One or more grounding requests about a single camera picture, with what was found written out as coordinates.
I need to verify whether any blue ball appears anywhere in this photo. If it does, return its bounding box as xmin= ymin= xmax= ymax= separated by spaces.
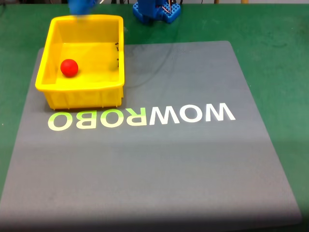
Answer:
xmin=71 ymin=0 xmax=93 ymax=15

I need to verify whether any red ball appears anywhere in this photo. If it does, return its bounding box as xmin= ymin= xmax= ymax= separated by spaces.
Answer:
xmin=60 ymin=58 xmax=79 ymax=78

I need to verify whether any yellow plastic bin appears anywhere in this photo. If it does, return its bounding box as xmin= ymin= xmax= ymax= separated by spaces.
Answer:
xmin=35 ymin=14 xmax=126 ymax=110

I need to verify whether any grey mat with WOWROBO print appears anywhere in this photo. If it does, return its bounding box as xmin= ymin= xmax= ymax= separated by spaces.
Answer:
xmin=0 ymin=40 xmax=303 ymax=227

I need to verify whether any red and white servo cable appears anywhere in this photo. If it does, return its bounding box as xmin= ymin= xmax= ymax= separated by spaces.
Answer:
xmin=161 ymin=0 xmax=175 ymax=13

